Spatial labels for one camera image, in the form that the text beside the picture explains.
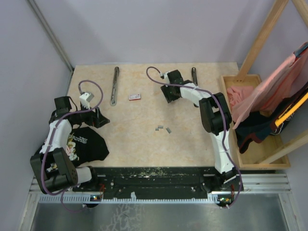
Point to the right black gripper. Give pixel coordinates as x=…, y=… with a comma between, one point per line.
x=165, y=89

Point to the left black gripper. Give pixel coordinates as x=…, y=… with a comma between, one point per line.
x=100, y=121

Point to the black silver stapler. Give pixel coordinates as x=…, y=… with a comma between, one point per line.
x=194, y=76
x=113, y=100

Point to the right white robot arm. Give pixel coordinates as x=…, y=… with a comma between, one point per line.
x=215, y=118

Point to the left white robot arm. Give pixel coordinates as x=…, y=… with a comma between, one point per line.
x=62, y=121

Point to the black floral t-shirt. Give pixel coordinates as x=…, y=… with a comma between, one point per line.
x=83, y=145

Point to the red staple box sleeve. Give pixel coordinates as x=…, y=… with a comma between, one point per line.
x=133, y=97

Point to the pink cloth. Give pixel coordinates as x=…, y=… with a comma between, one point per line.
x=285, y=81

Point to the dark navy garment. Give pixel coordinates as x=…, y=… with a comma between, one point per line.
x=257, y=126

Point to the wooden tray box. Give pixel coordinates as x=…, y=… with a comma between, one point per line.
x=256, y=152

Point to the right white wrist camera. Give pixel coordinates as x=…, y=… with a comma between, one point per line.
x=164, y=75

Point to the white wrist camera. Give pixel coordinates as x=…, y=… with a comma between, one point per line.
x=164, y=75
x=85, y=99

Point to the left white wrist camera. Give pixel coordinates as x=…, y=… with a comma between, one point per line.
x=85, y=99

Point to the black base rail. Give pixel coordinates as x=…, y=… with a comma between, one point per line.
x=161, y=182

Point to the wooden rack frame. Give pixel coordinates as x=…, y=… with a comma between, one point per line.
x=270, y=22

